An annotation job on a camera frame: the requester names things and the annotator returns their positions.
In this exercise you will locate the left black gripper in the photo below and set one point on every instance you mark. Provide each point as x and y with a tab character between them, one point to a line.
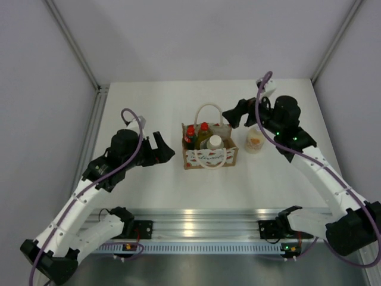
163	152

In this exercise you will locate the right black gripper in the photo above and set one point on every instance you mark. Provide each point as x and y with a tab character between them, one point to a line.
234	115

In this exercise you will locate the cream pump lotion bottle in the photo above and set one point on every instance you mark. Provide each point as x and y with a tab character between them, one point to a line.
254	141

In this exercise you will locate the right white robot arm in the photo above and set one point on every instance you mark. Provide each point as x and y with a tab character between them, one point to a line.
354	222

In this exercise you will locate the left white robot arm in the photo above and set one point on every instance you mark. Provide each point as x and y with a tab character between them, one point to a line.
62	246

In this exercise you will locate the burlap watermelon canvas bag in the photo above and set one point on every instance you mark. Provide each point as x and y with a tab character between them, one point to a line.
210	159

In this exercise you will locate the yellow red-capped bottle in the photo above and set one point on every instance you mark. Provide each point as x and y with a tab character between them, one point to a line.
204	133

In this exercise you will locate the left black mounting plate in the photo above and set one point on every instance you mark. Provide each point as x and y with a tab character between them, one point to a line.
142	230

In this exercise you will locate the black mounting plate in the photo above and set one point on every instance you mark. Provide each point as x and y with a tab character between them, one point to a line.
269	230
142	230

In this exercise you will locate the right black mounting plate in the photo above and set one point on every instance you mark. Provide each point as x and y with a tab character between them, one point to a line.
269	230

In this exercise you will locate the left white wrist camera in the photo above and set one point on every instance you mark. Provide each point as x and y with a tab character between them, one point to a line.
137	125

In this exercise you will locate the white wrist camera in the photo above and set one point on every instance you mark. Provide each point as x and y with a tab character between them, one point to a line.
268	89
137	125

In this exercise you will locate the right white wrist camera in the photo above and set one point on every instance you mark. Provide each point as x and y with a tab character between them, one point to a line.
268	89

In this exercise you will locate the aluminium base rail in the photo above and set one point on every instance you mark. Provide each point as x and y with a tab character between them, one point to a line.
179	225

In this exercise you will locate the left aluminium frame post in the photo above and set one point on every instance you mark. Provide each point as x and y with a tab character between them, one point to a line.
100	92

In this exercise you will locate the aluminium frame post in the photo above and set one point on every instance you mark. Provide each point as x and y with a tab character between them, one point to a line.
100	92
338	36

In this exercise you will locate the white slotted cable duct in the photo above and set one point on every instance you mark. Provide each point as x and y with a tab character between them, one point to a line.
200	248

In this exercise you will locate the right aluminium frame post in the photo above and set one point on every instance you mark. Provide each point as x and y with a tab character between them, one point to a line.
338	36

